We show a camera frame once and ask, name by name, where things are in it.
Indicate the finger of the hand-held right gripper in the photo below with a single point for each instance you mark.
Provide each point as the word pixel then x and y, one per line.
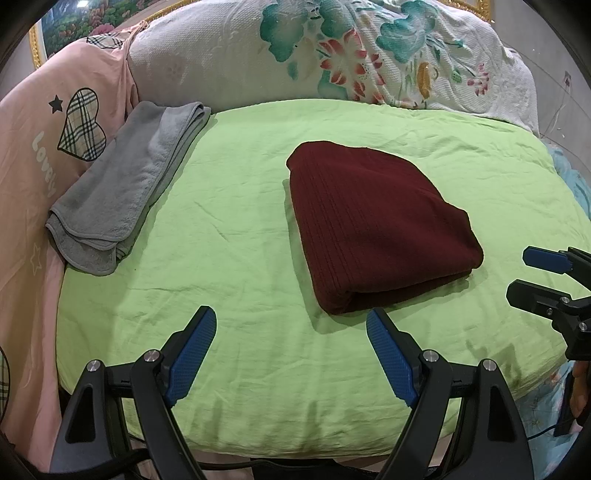
pixel 535 295
pixel 547 258

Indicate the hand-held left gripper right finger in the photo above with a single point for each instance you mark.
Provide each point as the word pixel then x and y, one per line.
pixel 390 350

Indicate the light green bed sheet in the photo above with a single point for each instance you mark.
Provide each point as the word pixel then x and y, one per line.
pixel 231 230

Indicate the maroon knit sweater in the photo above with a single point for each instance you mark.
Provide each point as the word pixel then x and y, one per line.
pixel 378 221

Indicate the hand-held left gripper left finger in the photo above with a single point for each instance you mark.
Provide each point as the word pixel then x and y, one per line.
pixel 196 350

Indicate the gold framed landscape painting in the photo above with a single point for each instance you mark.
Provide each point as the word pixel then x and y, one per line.
pixel 83 11

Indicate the person's right hand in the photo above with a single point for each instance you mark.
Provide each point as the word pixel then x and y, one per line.
pixel 581 392

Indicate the white floral blanket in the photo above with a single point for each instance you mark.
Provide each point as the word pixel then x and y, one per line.
pixel 231 60

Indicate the pink quilt with plaid hearts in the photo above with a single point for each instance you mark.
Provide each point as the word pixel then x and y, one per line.
pixel 27 184

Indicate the grey towel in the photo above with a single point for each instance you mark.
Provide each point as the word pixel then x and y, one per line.
pixel 134 175

